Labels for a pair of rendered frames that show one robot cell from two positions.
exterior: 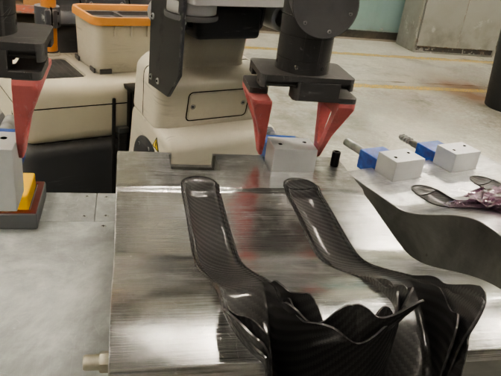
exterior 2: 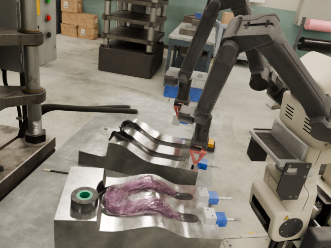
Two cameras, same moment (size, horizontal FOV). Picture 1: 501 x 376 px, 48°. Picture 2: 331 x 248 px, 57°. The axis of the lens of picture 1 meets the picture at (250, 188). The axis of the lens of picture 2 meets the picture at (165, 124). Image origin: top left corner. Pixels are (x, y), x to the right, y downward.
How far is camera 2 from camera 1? 144 cm
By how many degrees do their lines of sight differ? 97
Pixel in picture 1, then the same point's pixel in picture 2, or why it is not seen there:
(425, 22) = not seen: outside the picture
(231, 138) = (264, 198)
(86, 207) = (207, 156)
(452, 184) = (191, 206)
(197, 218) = (173, 144)
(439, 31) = not seen: outside the picture
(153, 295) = (139, 122)
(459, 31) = not seen: outside the picture
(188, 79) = (272, 169)
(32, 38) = (177, 100)
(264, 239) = (161, 148)
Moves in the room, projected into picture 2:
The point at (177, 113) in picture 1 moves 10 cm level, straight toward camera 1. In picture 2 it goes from (266, 177) to (243, 170)
